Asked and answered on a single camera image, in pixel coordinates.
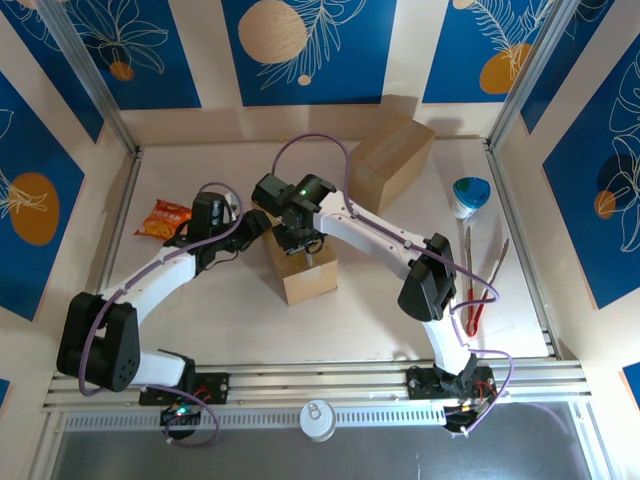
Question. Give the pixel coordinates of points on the small cardboard box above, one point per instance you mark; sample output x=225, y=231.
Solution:
x=305, y=280

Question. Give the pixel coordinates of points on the large taped cardboard box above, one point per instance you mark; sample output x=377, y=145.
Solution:
x=390, y=160

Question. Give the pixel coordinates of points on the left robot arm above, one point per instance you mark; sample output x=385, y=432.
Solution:
x=150, y=277

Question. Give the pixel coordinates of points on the orange corn chips bag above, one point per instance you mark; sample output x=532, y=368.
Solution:
x=160, y=220

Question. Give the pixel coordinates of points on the white cup blue lid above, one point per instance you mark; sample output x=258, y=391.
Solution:
x=472, y=192

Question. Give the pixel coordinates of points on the silver tin can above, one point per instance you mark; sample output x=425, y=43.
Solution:
x=317, y=422

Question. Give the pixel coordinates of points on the grey metal panel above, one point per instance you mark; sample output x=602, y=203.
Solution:
x=400, y=455

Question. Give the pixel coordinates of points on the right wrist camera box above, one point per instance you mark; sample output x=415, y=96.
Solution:
x=270, y=192

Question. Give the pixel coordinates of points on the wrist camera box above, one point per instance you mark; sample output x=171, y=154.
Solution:
x=205, y=215
x=270, y=192

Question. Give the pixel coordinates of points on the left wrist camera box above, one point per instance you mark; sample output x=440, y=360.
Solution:
x=205, y=215

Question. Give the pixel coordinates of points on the narrow aluminium side rail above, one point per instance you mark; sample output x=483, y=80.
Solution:
x=500, y=175
x=124, y=200

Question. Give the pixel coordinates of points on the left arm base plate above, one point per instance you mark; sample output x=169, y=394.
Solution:
x=215, y=387

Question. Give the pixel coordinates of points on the blue floral wall panel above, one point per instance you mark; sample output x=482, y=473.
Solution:
x=460, y=50
x=55, y=55
x=30, y=150
x=140, y=50
x=580, y=40
x=600, y=250
x=4, y=392
x=350, y=60
x=632, y=382

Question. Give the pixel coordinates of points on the wide aluminium rail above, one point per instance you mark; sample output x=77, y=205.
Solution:
x=325, y=382

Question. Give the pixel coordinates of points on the aluminium frame post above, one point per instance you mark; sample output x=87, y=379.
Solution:
x=100, y=85
x=533, y=75

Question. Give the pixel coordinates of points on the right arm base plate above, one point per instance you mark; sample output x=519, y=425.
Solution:
x=422, y=385

